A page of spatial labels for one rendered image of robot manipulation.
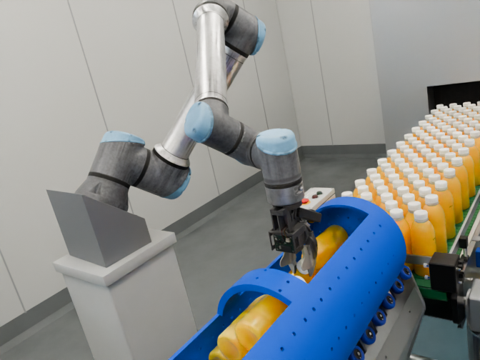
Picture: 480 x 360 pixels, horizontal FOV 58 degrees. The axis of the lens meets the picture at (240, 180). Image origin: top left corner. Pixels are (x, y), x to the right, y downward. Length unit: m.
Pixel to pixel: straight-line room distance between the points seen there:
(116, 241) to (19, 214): 2.16
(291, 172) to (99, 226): 0.72
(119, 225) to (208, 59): 0.64
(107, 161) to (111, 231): 0.24
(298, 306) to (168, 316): 0.90
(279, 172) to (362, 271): 0.29
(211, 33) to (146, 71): 3.01
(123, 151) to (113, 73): 2.54
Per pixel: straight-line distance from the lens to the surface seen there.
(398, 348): 1.30
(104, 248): 1.50
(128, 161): 1.58
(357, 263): 1.03
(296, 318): 0.85
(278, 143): 0.97
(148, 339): 1.66
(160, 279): 1.63
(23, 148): 3.62
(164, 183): 1.62
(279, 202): 1.02
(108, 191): 1.54
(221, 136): 1.04
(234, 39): 1.52
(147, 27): 4.42
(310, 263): 1.12
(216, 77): 1.16
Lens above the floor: 1.69
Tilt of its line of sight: 17 degrees down
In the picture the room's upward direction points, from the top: 13 degrees counter-clockwise
